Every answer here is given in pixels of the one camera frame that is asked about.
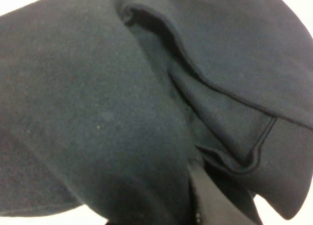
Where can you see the black short sleeve shirt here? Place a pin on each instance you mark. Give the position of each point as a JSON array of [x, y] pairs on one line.
[[104, 102]]

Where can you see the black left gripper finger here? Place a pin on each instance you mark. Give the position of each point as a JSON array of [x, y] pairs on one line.
[[212, 206]]

